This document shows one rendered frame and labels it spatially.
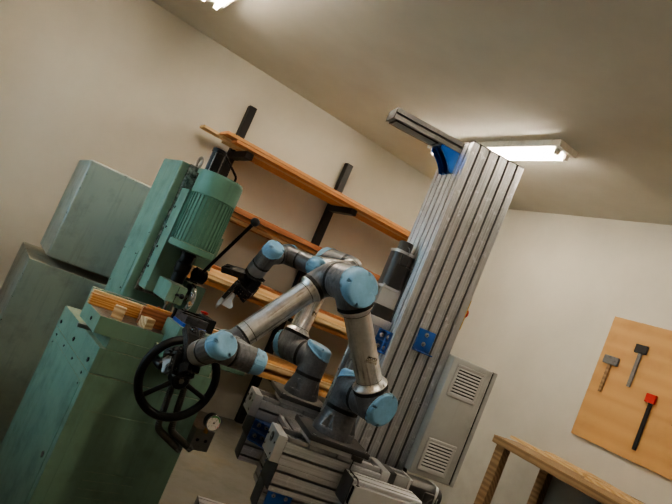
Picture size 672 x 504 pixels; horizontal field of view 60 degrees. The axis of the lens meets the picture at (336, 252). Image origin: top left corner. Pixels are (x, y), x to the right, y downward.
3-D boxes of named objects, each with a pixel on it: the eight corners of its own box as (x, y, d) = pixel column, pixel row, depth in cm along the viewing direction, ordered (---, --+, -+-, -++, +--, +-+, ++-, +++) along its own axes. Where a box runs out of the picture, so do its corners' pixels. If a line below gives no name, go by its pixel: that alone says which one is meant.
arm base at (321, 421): (344, 433, 212) (355, 407, 212) (357, 447, 197) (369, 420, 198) (307, 419, 208) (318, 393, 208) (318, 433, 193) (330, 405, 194)
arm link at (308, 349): (313, 378, 242) (326, 347, 244) (288, 365, 249) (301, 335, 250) (326, 380, 253) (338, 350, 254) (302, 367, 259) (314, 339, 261)
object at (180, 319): (182, 326, 198) (189, 311, 199) (171, 318, 207) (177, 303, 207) (215, 337, 206) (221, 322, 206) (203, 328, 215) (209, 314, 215)
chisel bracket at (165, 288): (162, 304, 214) (171, 282, 214) (150, 295, 225) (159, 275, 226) (180, 310, 218) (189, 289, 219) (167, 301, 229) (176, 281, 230)
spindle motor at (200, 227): (176, 248, 209) (212, 169, 212) (160, 240, 223) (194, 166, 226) (218, 265, 219) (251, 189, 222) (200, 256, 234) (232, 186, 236)
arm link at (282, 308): (327, 249, 196) (202, 332, 176) (345, 254, 187) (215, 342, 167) (340, 278, 200) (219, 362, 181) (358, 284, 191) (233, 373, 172)
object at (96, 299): (88, 303, 203) (93, 292, 203) (86, 302, 204) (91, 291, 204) (245, 353, 242) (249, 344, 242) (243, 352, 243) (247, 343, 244)
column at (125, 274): (104, 327, 226) (181, 159, 232) (91, 313, 244) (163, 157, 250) (156, 343, 239) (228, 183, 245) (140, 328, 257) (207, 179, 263)
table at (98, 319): (98, 340, 182) (107, 322, 183) (78, 315, 207) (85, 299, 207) (255, 385, 218) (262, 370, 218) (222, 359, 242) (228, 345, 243)
